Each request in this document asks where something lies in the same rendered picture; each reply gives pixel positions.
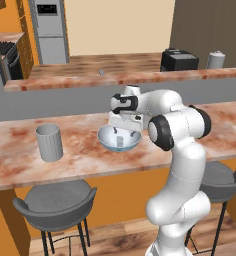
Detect translucent ice cube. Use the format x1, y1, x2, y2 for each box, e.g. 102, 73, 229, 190
115, 135, 125, 148

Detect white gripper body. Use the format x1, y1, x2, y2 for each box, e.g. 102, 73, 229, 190
108, 111, 144, 132

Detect grey bar stool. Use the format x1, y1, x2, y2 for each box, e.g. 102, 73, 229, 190
11, 179, 98, 256
184, 160, 236, 256

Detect stainless steel fridge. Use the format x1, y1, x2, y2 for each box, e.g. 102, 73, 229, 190
28, 0, 70, 65

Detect orange kitchen cupboards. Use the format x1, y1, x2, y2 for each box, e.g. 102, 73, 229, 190
0, 0, 40, 80

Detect grey ribbed glass cup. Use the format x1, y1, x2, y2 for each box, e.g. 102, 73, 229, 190
35, 123, 64, 163

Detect black coffee machine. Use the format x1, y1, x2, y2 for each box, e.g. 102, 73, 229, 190
160, 48, 200, 73

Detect grey canister with lid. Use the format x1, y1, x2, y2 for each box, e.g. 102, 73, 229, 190
206, 50, 226, 70

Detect pale blue ice bowl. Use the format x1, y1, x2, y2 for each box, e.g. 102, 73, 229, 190
97, 124, 143, 153

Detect black oven range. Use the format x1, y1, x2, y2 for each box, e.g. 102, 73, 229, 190
0, 41, 24, 81

